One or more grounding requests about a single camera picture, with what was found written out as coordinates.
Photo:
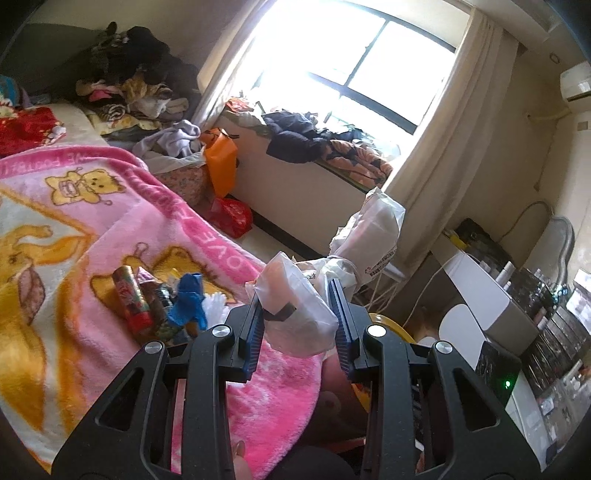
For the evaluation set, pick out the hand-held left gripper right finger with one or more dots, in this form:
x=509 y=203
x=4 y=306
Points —
x=342 y=332

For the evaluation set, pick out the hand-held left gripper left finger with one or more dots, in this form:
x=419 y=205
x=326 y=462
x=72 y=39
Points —
x=253 y=341

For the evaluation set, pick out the white printed plastic bag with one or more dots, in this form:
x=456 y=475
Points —
x=295 y=318

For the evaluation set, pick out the yellow rimmed black bin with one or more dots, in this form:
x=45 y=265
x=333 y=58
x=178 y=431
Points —
x=392 y=323

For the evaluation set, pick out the blue plastic bag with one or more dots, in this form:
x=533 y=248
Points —
x=187 y=295

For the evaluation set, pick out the colourful snack packet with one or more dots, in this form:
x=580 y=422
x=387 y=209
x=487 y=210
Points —
x=159 y=295

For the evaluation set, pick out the red drink can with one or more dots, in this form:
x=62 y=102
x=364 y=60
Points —
x=131 y=304

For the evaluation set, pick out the white petal shaped cabinet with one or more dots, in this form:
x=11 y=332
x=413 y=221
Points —
x=461 y=332

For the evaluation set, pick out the white desk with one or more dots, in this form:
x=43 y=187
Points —
x=485 y=300

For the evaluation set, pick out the row of cosmetic bottles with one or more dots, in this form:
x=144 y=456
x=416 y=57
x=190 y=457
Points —
x=545 y=300

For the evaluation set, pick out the red shopping bag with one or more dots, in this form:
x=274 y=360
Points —
x=231 y=217

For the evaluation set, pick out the black bag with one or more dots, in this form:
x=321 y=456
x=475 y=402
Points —
x=482 y=242

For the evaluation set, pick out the person's dark pants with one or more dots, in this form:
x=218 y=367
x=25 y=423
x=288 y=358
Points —
x=314 y=461

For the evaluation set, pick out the silver framed mirror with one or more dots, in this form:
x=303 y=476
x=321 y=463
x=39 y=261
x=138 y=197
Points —
x=556 y=249

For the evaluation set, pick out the yellow object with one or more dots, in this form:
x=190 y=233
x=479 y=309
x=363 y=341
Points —
x=455 y=237

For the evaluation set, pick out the floral fabric bag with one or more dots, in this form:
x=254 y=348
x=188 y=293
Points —
x=184 y=184

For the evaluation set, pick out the floral quilt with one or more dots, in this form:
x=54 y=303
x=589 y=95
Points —
x=360 y=159

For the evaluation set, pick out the orange bag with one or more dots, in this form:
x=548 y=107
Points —
x=221 y=161

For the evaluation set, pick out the pink bear printed blanket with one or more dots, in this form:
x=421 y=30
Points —
x=69 y=277

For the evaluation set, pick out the grey white clothes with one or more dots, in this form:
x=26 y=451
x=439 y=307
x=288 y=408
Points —
x=178 y=134

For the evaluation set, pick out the wide cream curtain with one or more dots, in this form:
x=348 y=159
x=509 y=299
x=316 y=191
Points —
x=461 y=115

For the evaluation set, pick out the white pipe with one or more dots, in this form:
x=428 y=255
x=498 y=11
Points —
x=549 y=118

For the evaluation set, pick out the narrow cream curtain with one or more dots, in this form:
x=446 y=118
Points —
x=217 y=78

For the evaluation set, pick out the window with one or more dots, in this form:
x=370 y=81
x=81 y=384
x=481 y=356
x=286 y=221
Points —
x=401 y=50

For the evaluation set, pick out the white air conditioner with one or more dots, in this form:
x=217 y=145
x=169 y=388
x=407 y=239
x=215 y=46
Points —
x=577 y=83

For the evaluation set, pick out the red cloth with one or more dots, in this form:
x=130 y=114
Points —
x=27 y=129

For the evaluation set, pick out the pile of clothes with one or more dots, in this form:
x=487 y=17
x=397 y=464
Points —
x=143 y=50

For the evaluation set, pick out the colourful cloth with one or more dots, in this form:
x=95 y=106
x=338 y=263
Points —
x=9 y=92

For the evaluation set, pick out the grey headboard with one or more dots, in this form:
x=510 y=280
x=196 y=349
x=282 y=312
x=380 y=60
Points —
x=41 y=55

